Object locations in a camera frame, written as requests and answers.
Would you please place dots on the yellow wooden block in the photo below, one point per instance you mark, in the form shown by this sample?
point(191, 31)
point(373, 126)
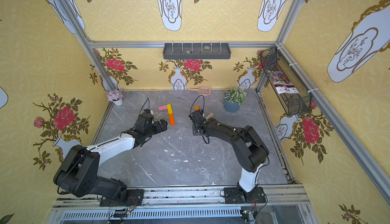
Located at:
point(169, 109)

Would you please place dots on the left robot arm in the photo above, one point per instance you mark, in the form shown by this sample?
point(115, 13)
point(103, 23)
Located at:
point(78, 174)

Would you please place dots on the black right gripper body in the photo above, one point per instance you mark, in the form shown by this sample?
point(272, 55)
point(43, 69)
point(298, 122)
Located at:
point(196, 118)

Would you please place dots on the pink wooden block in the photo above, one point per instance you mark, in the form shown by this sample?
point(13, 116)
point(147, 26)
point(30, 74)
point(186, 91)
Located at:
point(163, 108)

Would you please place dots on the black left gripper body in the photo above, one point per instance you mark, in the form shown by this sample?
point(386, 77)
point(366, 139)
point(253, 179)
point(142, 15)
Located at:
point(161, 125)

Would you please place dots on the blue plant pot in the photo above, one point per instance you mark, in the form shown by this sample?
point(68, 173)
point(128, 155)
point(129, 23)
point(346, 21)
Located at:
point(231, 107)

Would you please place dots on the aluminium front rail frame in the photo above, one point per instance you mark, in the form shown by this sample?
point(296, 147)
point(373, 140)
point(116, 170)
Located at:
point(187, 202)

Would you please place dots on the printed packet in basket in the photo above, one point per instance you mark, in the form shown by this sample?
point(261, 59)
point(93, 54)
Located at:
point(282, 83)

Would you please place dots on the natural wooden block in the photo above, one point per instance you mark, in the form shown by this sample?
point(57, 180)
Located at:
point(210, 115)

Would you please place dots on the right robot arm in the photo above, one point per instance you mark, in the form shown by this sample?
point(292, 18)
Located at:
point(250, 151)

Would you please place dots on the green artificial plant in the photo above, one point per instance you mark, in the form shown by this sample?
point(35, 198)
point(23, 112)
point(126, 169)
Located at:
point(235, 95)

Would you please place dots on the small pink flower pot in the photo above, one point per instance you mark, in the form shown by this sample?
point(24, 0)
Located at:
point(116, 97)

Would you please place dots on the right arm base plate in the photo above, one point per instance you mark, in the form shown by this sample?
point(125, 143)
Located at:
point(236, 195)

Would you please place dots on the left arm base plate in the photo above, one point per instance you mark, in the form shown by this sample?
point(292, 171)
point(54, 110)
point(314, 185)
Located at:
point(131, 197)

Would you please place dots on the grey wall shelf tray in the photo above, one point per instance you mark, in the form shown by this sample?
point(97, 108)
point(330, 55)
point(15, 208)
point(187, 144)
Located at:
point(197, 51)

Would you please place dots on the pink plastic scoop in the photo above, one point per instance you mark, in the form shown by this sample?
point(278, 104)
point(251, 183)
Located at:
point(205, 91)

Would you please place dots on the red-orange wooden block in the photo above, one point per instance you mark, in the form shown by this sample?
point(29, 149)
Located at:
point(171, 119)

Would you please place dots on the black wire basket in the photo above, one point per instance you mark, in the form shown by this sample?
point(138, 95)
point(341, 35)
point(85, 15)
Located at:
point(293, 104)

